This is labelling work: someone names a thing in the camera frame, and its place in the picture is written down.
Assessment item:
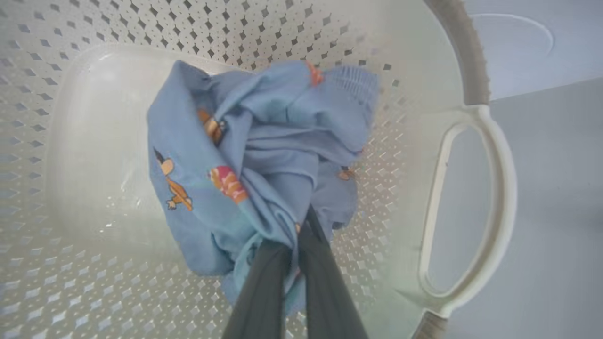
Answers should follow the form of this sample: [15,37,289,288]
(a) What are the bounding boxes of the white perforated basket brown rim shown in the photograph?
[0,0,518,339]

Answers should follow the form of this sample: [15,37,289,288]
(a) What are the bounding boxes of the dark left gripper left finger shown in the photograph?
[221,241,293,339]

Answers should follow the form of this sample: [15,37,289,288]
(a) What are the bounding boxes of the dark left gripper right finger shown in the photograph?
[297,205,371,339]

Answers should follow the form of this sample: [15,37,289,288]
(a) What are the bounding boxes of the white front-load washing machine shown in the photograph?
[464,0,603,102]

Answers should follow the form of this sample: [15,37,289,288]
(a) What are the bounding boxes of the blue orange print pants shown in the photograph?
[147,60,380,317]

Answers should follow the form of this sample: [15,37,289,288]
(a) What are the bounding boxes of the round white filter cover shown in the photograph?
[470,13,555,58]

